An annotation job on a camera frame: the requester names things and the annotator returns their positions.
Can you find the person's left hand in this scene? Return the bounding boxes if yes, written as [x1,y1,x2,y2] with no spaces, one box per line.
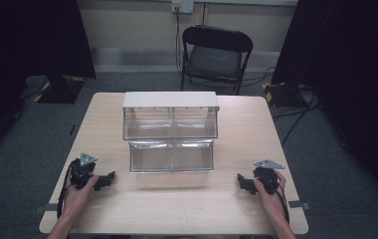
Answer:
[62,174,100,216]

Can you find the black floor cable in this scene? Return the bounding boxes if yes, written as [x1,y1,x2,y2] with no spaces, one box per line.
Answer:
[272,89,320,147]

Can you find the grey tape strip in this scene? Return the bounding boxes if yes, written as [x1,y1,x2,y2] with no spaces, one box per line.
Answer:
[33,202,59,215]
[287,200,312,211]

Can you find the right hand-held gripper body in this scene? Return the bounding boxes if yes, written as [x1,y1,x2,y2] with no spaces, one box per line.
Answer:
[252,158,286,196]

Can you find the person's right hand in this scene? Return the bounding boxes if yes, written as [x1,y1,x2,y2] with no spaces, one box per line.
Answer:
[253,169,289,217]

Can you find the hand-held gripper black cable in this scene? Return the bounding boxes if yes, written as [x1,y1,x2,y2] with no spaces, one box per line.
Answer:
[258,177,291,224]
[56,158,81,221]

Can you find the right hand-held gripper black cable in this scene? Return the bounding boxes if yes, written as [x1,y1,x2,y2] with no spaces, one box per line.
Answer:
[258,177,291,224]

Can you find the white-topped clear drawer cabinet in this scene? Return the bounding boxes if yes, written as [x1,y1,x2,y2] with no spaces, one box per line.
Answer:
[121,91,221,141]

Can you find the white wall outlet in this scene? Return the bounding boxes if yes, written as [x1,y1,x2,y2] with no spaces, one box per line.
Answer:
[171,0,195,15]

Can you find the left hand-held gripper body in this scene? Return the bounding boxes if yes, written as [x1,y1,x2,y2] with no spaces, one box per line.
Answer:
[69,152,108,190]

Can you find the black stand base yellow stripes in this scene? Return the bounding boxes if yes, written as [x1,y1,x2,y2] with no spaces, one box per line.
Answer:
[262,81,309,110]
[33,74,88,105]

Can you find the clear plastic drawer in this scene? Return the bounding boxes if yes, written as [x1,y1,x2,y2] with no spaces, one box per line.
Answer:
[122,106,219,140]
[128,138,216,174]

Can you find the black outlet cable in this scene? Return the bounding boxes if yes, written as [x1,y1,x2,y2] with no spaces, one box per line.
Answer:
[174,5,184,77]

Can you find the black folding chair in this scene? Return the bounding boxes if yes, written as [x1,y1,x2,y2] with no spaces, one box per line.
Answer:
[179,24,255,96]

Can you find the black curtain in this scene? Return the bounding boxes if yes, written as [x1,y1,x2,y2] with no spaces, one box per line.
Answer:
[271,0,378,215]
[0,0,97,168]

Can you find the left hand-held gripper black cable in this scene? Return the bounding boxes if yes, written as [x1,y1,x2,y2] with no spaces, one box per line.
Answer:
[56,158,81,221]

